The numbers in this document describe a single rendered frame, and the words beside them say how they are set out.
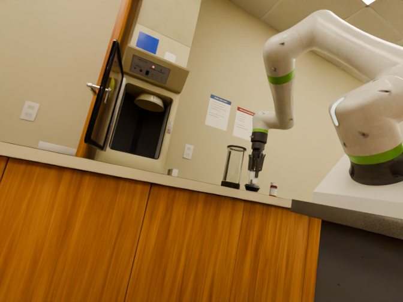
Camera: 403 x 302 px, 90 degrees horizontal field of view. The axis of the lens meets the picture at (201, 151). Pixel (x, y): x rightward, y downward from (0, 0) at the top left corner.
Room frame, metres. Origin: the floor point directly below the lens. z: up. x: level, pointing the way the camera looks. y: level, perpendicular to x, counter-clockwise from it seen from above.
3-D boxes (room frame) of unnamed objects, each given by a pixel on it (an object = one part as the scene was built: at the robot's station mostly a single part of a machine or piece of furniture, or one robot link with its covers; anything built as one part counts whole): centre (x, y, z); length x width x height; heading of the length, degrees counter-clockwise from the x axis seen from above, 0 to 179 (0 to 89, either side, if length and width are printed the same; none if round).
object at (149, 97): (1.13, 0.35, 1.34); 0.18 x 0.18 x 0.05
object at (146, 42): (0.95, 0.38, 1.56); 0.10 x 0.10 x 0.09; 22
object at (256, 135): (1.14, -0.31, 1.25); 0.12 x 0.09 x 0.06; 110
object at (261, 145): (1.14, -0.32, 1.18); 0.08 x 0.07 x 0.09; 20
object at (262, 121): (1.13, -0.32, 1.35); 0.13 x 0.11 x 0.14; 60
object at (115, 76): (0.81, 0.43, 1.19); 0.30 x 0.01 x 0.40; 15
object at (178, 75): (0.98, 0.31, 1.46); 0.32 x 0.12 x 0.10; 112
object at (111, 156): (1.15, 0.38, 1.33); 0.32 x 0.25 x 0.77; 112
